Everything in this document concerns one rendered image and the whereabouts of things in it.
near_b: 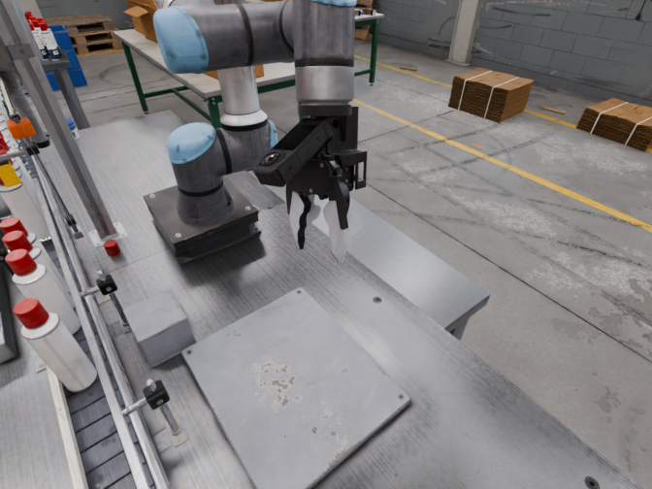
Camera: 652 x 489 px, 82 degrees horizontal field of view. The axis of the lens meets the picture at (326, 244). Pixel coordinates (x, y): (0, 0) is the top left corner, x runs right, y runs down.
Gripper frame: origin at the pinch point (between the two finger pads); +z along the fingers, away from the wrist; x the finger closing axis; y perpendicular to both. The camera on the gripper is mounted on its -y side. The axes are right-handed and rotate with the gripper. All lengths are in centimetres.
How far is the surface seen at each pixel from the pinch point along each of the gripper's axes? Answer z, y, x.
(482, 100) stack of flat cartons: -16, 384, 114
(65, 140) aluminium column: -12, -8, 74
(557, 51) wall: -69, 534, 85
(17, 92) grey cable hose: -22, -12, 84
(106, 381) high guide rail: 20.9, -24.6, 23.1
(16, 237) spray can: 2, -26, 50
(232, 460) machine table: 35.6, -13.9, 7.2
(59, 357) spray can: 17.9, -28.2, 30.7
